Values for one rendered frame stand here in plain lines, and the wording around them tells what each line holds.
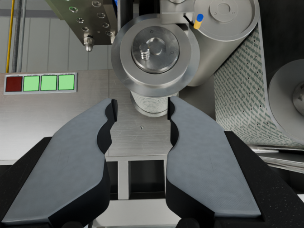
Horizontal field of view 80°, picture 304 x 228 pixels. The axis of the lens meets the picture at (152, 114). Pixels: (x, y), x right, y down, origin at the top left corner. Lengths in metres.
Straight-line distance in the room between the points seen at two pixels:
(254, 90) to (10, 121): 0.72
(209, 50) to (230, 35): 0.04
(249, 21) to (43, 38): 2.14
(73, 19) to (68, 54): 1.53
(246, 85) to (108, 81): 0.44
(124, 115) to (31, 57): 1.78
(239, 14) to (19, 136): 0.70
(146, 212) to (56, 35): 2.00
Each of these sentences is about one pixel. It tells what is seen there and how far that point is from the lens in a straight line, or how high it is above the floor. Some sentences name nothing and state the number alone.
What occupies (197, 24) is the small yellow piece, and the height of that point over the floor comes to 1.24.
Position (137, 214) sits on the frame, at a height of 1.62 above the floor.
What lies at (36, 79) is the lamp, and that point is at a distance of 0.75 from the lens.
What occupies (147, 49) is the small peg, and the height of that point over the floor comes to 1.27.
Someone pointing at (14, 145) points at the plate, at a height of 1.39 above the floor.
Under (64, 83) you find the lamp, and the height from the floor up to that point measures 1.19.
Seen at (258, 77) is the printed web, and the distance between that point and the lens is 0.37.
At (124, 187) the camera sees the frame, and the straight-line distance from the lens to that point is 0.64.
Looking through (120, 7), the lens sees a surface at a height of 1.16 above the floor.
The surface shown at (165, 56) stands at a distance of 0.29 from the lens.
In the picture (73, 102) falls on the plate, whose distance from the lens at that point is 0.68.
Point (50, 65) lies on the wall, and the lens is 2.19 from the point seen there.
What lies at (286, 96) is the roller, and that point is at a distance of 0.37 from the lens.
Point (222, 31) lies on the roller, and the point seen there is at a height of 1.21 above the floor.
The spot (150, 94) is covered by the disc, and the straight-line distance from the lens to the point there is 0.29.
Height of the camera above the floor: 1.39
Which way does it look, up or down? 8 degrees down
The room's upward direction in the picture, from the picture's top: 178 degrees clockwise
